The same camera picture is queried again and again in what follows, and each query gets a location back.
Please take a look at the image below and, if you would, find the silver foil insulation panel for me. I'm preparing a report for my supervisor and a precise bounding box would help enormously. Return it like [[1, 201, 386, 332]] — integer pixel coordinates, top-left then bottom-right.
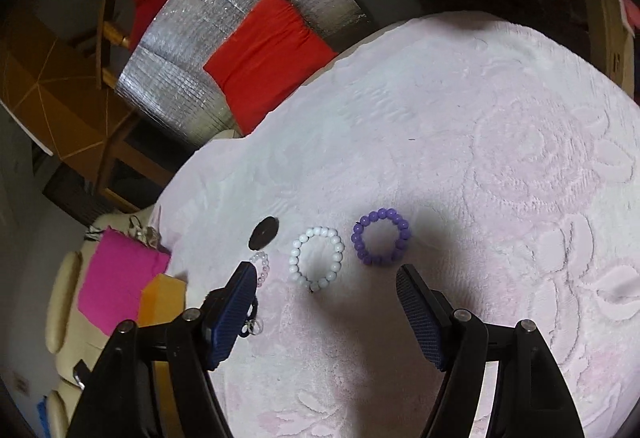
[[115, 0, 368, 151]]

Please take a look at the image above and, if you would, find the purple bead bracelet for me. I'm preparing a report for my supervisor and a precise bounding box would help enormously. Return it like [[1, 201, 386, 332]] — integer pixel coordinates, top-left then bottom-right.
[[351, 208, 412, 266]]

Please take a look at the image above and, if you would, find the magenta pillow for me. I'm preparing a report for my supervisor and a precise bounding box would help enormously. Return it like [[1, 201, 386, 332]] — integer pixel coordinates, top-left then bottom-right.
[[77, 229, 172, 335]]

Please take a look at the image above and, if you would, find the black hair tie clear charm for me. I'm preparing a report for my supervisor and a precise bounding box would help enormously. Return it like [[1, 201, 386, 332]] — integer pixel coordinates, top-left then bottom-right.
[[239, 298, 262, 336]]

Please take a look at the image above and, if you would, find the orange cardboard box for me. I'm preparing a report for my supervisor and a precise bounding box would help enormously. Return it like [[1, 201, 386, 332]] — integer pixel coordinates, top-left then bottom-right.
[[137, 273, 188, 438]]

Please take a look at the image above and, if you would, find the black round ring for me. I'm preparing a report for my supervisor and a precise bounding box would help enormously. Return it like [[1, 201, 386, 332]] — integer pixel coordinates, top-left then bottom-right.
[[248, 217, 279, 250]]

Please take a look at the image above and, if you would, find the beige sofa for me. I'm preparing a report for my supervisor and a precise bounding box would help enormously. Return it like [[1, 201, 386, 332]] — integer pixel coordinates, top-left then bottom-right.
[[37, 213, 166, 438]]

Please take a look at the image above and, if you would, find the pale pink embossed blanket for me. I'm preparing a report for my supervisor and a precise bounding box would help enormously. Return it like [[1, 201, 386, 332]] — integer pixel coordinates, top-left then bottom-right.
[[160, 11, 640, 438]]

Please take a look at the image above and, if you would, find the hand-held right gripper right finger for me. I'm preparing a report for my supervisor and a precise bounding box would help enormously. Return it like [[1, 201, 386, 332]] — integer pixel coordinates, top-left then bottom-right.
[[396, 264, 586, 438]]

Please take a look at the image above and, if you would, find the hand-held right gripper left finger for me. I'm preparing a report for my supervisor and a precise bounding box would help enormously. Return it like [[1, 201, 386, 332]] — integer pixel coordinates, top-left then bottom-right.
[[67, 261, 258, 438]]

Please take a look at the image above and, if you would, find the white bead bracelet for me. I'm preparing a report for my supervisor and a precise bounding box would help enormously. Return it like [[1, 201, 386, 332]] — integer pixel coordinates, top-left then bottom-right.
[[289, 226, 346, 292]]

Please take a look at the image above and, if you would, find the wooden side table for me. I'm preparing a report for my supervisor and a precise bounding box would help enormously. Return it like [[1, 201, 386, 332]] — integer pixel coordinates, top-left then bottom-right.
[[95, 108, 176, 214]]

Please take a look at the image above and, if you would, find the red pillow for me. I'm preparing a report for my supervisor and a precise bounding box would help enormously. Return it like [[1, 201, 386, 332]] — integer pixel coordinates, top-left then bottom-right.
[[203, 0, 340, 135]]

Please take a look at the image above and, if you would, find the small pink bead bracelet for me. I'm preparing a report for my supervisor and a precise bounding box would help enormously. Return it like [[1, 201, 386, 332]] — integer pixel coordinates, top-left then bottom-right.
[[250, 252, 271, 288]]

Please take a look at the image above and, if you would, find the beige patterned cloth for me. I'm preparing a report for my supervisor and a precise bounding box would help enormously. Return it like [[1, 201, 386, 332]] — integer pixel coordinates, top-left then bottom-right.
[[127, 215, 163, 249]]

